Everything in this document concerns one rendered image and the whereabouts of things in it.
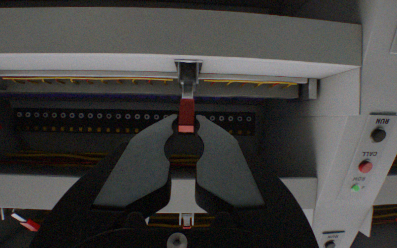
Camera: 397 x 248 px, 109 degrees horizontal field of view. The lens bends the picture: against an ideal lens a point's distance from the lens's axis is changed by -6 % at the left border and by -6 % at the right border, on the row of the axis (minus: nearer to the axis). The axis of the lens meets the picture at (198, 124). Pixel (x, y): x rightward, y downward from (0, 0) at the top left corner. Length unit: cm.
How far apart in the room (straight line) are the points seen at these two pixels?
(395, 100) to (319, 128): 8
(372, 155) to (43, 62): 40
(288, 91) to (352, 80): 7
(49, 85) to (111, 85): 9
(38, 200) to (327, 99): 40
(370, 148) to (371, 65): 10
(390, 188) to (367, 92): 18
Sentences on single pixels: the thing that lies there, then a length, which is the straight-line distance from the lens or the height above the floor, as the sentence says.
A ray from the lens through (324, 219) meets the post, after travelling 32.
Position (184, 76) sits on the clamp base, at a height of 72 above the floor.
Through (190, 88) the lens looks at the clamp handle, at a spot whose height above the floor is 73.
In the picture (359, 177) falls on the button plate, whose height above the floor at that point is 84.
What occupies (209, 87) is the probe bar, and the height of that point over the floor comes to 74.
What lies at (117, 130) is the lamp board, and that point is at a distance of 37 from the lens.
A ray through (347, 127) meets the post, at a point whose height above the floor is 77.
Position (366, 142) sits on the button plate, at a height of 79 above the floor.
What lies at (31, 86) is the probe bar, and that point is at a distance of 32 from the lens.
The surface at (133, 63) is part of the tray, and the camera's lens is 19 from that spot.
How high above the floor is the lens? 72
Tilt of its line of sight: 18 degrees up
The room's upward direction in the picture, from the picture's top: 178 degrees counter-clockwise
